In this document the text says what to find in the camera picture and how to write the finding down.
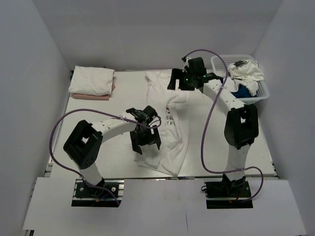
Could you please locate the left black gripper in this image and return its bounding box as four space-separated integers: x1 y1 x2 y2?
130 124 160 154

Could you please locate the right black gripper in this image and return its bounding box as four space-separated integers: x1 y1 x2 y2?
168 68 196 91

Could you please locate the white cartoon print t-shirt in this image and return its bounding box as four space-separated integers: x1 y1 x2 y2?
134 70 200 177

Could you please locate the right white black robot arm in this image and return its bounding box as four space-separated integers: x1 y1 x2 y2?
167 68 259 196

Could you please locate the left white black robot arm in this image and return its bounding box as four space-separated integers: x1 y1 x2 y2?
63 113 161 196

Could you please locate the white plastic laundry basket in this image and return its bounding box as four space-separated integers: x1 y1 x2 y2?
211 55 269 104

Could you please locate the blue t-shirt in basket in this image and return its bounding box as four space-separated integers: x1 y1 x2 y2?
232 85 257 99

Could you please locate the crumpled white t-shirt in basket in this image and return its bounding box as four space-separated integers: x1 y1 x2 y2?
227 59 264 96

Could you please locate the folded pink t-shirt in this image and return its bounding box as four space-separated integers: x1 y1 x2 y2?
71 93 111 101

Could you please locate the folded white t-shirt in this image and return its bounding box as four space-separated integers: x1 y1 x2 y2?
68 66 115 96

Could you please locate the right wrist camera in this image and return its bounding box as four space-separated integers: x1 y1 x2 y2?
183 57 222 84

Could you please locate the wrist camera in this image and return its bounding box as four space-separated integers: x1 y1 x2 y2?
183 57 222 84
126 105 158 125

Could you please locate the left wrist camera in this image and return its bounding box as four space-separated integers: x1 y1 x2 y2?
126 105 158 125

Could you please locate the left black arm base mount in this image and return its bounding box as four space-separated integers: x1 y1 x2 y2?
71 180 124 208

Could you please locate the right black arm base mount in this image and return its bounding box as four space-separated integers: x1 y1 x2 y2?
200 181 253 209

